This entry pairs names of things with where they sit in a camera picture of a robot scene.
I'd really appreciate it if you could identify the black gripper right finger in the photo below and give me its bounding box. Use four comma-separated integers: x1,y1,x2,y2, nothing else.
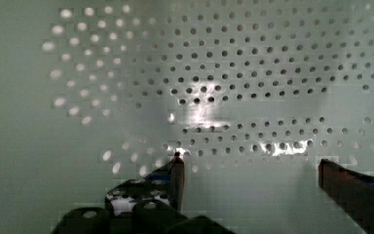
318,159,374,234

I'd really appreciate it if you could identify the green plastic strainer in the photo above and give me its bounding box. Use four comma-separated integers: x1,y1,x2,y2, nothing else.
0,0,374,234

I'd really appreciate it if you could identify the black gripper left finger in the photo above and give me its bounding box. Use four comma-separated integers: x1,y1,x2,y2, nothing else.
51,152,234,234

